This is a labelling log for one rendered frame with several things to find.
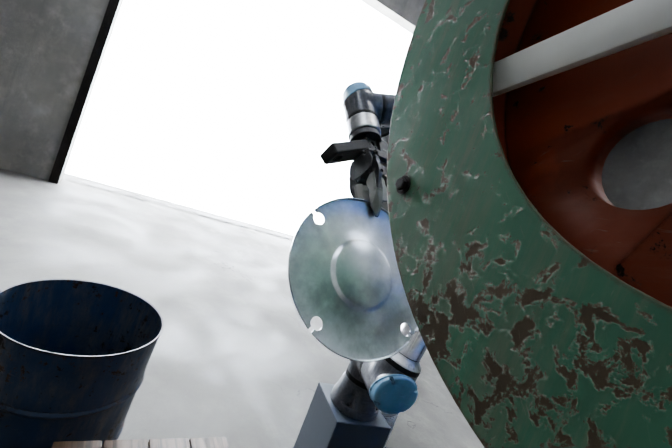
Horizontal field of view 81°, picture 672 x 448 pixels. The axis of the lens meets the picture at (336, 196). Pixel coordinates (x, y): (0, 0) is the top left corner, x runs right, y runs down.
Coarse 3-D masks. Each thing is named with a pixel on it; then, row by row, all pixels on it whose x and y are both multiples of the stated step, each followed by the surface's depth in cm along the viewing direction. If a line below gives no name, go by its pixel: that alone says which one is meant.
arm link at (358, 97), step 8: (352, 88) 93; (360, 88) 92; (368, 88) 94; (344, 96) 94; (352, 96) 92; (360, 96) 91; (368, 96) 92; (376, 96) 92; (344, 104) 93; (352, 104) 90; (360, 104) 90; (368, 104) 90; (376, 104) 91; (344, 112) 94; (352, 112) 89; (360, 112) 88; (376, 112) 91
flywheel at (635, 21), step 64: (512, 0) 48; (576, 0) 43; (640, 0) 32; (512, 64) 42; (576, 64) 36; (640, 64) 36; (512, 128) 45; (576, 128) 39; (576, 192) 37; (640, 256) 31
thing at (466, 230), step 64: (448, 0) 51; (448, 64) 47; (448, 128) 44; (448, 192) 41; (512, 192) 34; (448, 256) 38; (512, 256) 33; (576, 256) 28; (448, 320) 36; (512, 320) 31; (576, 320) 27; (640, 320) 24; (448, 384) 34; (512, 384) 30; (576, 384) 26; (640, 384) 23
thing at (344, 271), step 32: (320, 224) 70; (352, 224) 74; (384, 224) 78; (320, 256) 68; (352, 256) 70; (384, 256) 74; (320, 288) 66; (352, 288) 68; (384, 288) 71; (352, 320) 66; (384, 320) 70; (352, 352) 64; (384, 352) 67
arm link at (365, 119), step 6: (360, 114) 88; (366, 114) 88; (372, 114) 89; (348, 120) 90; (354, 120) 88; (360, 120) 87; (366, 120) 87; (372, 120) 87; (378, 120) 90; (348, 126) 89; (354, 126) 87; (360, 126) 86; (366, 126) 86; (372, 126) 87; (378, 126) 88; (348, 132) 89; (348, 138) 89
